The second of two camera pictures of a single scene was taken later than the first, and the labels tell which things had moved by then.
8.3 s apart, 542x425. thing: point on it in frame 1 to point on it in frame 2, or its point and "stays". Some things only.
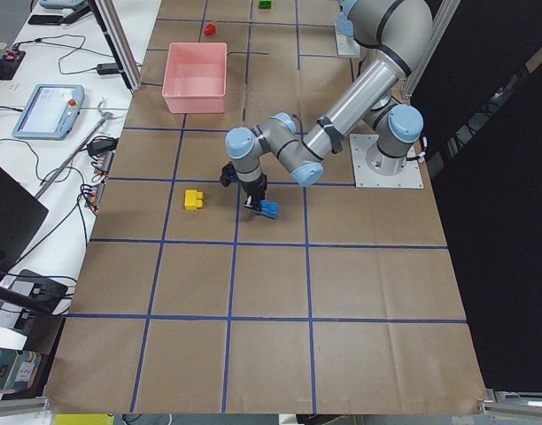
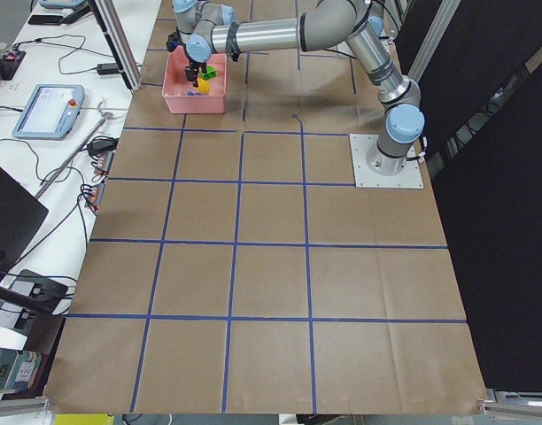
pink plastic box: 195,80 stays
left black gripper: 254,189 to 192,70
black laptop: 13,216 stays
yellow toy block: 190,200 to 203,86
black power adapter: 107,68 stays
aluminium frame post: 108,17 stays
